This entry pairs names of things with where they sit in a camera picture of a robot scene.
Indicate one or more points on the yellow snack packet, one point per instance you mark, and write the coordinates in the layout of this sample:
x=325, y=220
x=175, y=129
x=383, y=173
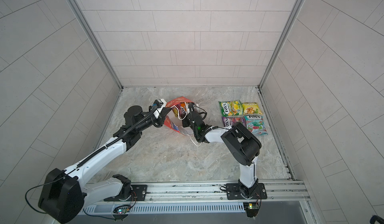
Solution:
x=251, y=108

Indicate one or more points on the green Fox's candy packet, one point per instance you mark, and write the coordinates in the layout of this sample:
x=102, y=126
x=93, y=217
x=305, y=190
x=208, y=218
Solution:
x=231, y=108

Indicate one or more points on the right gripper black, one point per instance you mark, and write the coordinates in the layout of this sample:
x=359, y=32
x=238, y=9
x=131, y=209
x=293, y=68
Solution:
x=186, y=120

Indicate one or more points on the left corner aluminium post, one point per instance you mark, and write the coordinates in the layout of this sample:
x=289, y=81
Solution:
x=93, y=40

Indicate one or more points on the red paper gift bag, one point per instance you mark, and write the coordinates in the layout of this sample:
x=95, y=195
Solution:
x=175, y=124

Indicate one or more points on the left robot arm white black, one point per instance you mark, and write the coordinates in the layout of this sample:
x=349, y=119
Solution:
x=66, y=192

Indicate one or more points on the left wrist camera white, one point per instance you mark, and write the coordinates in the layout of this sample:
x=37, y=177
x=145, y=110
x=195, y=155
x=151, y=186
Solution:
x=159, y=105

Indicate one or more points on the right circuit board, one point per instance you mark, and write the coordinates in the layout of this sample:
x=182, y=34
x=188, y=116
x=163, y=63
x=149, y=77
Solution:
x=251, y=209

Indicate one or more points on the white perforated vent strip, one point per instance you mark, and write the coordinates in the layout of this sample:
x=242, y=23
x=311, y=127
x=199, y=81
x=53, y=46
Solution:
x=169, y=208

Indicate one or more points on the right corner aluminium post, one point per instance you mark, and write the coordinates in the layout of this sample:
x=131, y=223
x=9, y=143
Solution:
x=286, y=30

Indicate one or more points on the left green circuit board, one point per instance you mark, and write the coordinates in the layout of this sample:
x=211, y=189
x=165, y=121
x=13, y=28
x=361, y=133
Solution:
x=121, y=212

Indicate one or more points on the aluminium mounting rail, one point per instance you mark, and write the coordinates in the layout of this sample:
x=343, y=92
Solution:
x=193, y=192

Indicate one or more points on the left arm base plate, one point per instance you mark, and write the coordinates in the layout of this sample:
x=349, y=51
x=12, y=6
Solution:
x=131, y=194

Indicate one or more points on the purple Fox's berries packet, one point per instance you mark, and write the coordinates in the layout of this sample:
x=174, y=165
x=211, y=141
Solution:
x=230, y=121

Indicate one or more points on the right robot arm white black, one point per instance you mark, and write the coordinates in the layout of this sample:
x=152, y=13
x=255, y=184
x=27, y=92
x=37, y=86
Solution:
x=241, y=143

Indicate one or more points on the orange Fox's candy packet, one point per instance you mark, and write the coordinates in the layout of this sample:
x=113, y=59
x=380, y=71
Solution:
x=180, y=110

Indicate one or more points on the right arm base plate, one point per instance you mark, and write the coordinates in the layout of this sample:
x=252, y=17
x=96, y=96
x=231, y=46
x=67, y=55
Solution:
x=241, y=192

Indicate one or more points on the corner aluminium post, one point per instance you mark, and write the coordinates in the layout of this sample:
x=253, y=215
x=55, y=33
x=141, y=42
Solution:
x=93, y=40
x=286, y=30

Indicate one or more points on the teal Fox's candy packet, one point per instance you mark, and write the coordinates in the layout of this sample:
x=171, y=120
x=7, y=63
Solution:
x=255, y=124

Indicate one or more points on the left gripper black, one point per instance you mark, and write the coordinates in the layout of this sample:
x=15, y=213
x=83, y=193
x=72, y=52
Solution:
x=163, y=116

